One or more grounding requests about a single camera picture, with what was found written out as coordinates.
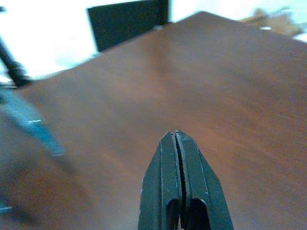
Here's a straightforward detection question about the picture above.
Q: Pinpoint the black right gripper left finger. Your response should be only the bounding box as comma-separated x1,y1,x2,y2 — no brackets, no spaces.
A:
137,131,182,230

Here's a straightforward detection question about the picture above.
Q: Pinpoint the tan crumpled object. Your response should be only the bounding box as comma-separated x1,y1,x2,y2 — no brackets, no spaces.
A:
239,8,304,36

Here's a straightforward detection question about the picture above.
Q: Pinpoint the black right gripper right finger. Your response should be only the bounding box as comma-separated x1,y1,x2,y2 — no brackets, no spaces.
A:
176,130,234,230

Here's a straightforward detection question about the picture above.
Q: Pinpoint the dark chair back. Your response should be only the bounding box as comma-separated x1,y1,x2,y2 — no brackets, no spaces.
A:
86,0,173,53

